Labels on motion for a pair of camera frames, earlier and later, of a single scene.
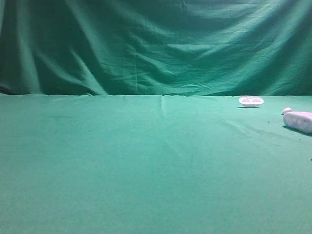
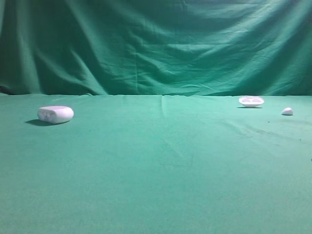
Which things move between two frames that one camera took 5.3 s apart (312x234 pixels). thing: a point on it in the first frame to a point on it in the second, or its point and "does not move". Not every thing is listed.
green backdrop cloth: (184, 48) does not move
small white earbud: (286, 110) does not move
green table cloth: (113, 164) does not move
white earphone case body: (302, 121) to (55, 114)
